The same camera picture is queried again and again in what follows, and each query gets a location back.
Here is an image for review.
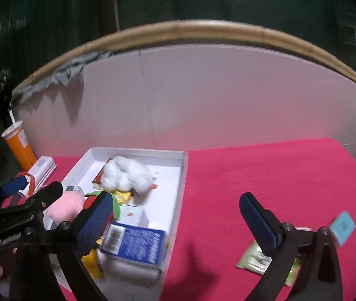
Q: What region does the light blue card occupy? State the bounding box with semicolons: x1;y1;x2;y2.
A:
329;211;356;246

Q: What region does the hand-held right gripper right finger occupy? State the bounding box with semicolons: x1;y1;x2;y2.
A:
239;192;343;301

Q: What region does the white cotton ball bundle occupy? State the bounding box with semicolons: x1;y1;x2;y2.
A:
101;156;156;195

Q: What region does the yellow red snack packet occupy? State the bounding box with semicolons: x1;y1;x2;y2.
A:
110;190;133;204

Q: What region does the red plush toy green leaf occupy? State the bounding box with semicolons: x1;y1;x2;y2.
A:
84;188;120;221

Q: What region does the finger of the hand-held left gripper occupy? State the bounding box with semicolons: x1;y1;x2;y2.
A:
24;181;64;210
1;176;29;198

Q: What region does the white shallow cardboard box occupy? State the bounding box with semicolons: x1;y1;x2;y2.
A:
41;147;189;301

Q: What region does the grey cloth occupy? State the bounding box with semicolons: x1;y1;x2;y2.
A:
16;50;116;101

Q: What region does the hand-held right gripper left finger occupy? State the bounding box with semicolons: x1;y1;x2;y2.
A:
9;191;114;301

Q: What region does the green snack packet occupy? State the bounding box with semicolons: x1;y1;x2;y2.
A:
236;241;302;286

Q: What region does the wooden ledge rail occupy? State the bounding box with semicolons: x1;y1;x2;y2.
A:
11;20;356;101

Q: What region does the pink plush toy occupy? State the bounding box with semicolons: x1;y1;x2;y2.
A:
45;191;86;221

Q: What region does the yellow box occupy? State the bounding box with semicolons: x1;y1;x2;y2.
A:
81;237;105;279

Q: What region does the orange cup with straw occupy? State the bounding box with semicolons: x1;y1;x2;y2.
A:
2;110;37;170

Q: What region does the red tablecloth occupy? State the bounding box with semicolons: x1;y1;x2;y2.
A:
0;137;356;301

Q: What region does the white and blue medicine box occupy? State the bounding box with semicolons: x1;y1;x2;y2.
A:
100;222;170;273

